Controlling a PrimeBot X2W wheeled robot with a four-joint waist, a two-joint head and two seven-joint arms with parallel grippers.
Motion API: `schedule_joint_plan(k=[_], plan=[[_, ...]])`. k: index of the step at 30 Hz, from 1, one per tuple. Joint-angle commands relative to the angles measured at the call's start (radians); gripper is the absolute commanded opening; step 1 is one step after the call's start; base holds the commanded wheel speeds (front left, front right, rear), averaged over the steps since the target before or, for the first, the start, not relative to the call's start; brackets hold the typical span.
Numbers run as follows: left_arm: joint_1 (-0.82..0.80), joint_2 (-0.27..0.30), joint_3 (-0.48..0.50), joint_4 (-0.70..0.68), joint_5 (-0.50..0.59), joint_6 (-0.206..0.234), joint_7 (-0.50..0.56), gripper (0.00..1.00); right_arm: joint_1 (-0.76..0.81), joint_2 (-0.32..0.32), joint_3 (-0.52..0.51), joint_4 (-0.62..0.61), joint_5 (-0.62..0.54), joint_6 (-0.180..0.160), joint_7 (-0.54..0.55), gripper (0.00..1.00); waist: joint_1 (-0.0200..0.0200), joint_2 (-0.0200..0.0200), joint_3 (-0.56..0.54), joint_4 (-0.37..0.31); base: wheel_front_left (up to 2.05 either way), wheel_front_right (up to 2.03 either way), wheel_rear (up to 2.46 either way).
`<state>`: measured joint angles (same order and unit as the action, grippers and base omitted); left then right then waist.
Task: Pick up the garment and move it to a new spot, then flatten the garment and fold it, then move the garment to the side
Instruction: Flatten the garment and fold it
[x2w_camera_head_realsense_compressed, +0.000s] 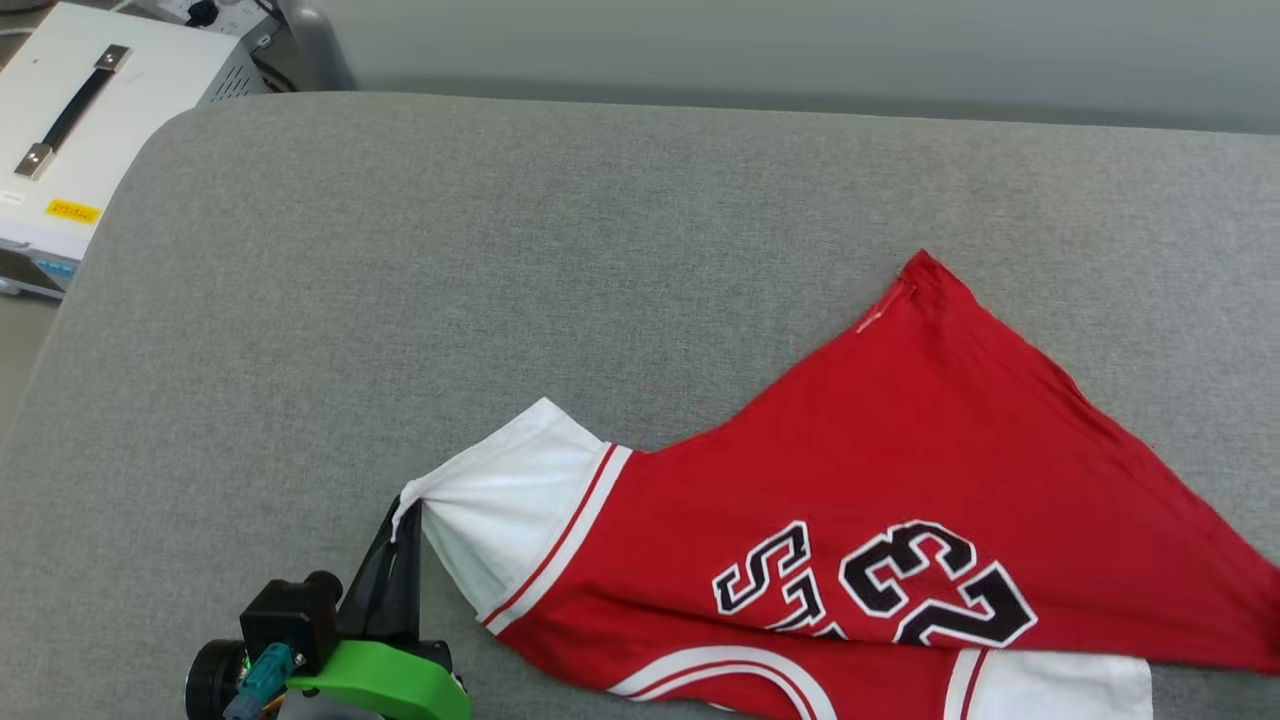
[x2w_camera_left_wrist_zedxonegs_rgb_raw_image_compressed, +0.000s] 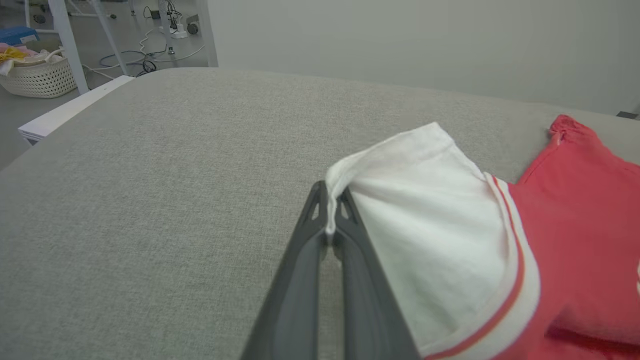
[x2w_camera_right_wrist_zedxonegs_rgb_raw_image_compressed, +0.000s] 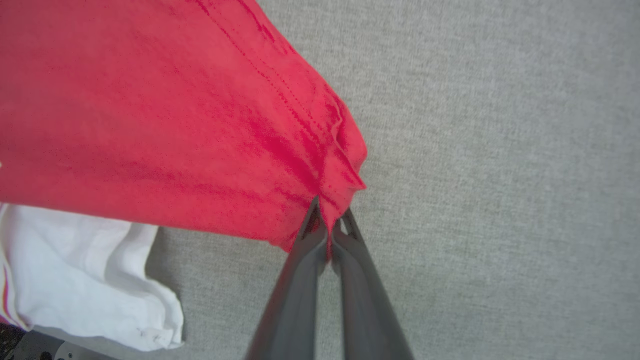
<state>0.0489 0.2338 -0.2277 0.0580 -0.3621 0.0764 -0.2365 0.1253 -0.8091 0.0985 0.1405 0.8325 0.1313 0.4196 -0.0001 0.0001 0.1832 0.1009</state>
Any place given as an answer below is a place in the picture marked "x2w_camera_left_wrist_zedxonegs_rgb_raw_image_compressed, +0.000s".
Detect white floor cable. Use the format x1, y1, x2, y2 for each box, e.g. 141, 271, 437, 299
82, 27, 207, 81

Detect pile of clothes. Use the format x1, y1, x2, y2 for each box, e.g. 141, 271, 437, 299
0, 42, 67, 77

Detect white sofa side board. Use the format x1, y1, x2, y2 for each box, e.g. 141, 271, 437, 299
17, 75, 136, 146

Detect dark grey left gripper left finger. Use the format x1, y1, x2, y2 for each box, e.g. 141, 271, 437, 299
240, 180, 329, 360

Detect white power strip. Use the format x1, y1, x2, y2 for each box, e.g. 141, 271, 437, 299
159, 24, 189, 40

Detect white partition panel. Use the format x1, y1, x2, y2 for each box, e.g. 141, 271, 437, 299
196, 0, 640, 117

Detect white woven laundry basket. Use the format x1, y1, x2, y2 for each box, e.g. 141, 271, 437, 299
0, 47, 79, 99

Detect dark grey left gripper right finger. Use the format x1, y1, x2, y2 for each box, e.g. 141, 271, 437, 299
332, 187, 422, 360

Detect blue floor cable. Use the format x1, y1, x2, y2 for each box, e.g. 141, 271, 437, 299
98, 49, 151, 69

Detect red and white shirt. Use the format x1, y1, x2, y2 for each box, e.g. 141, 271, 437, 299
325, 114, 640, 360

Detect blue box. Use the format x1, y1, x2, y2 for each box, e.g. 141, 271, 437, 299
0, 26, 40, 47

